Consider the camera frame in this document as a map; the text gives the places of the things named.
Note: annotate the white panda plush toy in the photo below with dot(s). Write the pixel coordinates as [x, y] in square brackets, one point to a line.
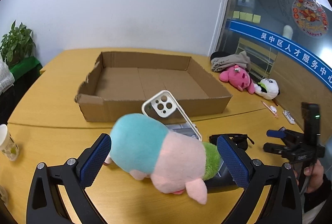
[267, 88]

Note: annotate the pink pen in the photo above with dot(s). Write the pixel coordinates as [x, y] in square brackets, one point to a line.
[272, 109]

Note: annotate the green potted plant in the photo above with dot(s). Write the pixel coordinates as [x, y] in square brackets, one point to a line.
[17, 44]

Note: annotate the yellow sticky notes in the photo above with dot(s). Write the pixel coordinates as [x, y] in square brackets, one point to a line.
[247, 17]

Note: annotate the blue pink green plush toy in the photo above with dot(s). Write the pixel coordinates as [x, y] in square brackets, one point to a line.
[175, 163]

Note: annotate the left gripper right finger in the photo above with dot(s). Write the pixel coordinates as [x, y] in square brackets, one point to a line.
[282, 204]

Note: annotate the person's right hand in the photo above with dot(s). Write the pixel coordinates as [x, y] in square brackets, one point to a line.
[315, 174]

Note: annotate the grey printed cloth bag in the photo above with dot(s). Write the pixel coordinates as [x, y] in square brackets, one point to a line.
[220, 61]

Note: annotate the paper cup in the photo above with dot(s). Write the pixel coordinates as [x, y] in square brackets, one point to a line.
[7, 145]

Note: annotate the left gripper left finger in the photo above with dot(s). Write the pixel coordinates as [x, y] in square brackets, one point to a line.
[45, 203]

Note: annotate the black sunglasses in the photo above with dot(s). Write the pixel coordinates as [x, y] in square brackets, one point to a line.
[241, 140]

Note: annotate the person in beige jacket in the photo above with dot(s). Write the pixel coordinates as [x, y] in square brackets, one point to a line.
[6, 77]

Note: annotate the black charger box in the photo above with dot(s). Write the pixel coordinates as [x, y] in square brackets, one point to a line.
[222, 181]

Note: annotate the white clear phone case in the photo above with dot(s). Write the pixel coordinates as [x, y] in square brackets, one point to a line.
[164, 107]

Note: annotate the brown cardboard box tray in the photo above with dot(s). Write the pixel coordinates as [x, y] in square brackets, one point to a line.
[121, 82]

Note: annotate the round festive window sticker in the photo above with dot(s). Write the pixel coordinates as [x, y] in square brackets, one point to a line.
[310, 17]

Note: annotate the green cloth covered stand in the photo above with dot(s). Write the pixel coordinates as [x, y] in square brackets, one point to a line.
[26, 65]

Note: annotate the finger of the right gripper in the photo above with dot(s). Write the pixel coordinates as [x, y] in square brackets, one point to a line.
[276, 133]
[273, 148]

